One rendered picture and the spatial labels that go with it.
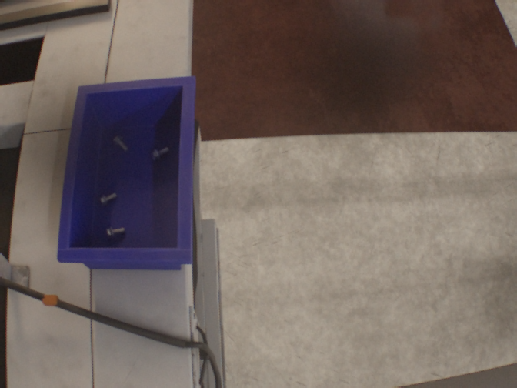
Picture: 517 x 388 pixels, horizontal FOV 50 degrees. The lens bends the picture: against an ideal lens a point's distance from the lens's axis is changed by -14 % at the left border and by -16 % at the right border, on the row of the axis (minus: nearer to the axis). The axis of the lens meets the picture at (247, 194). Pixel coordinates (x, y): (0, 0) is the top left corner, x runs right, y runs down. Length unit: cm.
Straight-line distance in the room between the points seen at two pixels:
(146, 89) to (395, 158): 114
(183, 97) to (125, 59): 18
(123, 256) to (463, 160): 136
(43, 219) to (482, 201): 134
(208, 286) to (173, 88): 50
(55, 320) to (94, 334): 5
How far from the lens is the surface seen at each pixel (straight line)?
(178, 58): 89
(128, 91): 78
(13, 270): 79
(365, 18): 213
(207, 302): 116
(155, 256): 66
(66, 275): 76
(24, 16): 103
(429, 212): 175
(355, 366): 157
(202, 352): 73
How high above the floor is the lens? 152
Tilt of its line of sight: 63 degrees down
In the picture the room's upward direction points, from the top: 1 degrees counter-clockwise
